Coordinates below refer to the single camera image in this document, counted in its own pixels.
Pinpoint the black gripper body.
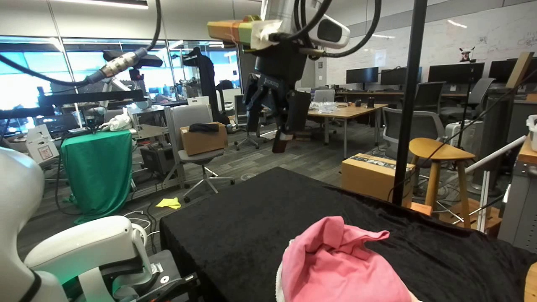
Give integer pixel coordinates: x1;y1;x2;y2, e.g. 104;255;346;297
253;40;309;99

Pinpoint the pink cloth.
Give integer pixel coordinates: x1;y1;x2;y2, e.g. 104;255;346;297
279;215;416;302

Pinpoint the person in black clothes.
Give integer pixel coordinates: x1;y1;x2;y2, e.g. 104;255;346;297
183;47;220;123

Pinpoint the grey workbench with wooden top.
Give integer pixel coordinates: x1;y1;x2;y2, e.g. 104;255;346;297
497;139;537;253

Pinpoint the wooden office desk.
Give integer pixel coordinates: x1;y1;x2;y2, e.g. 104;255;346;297
307;101;388;158

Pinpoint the small brown cardboard box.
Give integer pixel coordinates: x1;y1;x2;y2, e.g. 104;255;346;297
180;121;230;158

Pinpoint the grey swivel chair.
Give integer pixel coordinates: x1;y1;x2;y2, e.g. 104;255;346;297
164;104;237;203

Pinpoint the black computer monitor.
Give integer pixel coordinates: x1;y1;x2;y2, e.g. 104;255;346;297
344;65;379;86
487;57;537;84
379;65;410;87
428;62;485;86

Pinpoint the cardboard box with black tape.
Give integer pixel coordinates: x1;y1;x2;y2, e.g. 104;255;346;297
339;151;416;205

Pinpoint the black vertical pole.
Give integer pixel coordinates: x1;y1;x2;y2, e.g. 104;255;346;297
391;0;430;206

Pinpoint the small yellow rag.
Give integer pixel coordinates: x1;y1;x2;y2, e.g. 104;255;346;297
154;195;183;211

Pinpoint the grey office chair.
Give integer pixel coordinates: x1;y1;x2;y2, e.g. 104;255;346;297
383;107;446;144

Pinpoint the wooden stool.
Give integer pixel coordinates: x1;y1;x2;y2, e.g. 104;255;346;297
408;136;477;230

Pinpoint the green cloth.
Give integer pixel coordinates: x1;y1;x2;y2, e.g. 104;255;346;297
57;129;134;222

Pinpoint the wooden board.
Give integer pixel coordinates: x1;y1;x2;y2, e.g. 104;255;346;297
522;262;537;302

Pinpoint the white rail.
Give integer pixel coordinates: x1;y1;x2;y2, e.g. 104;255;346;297
463;134;527;233

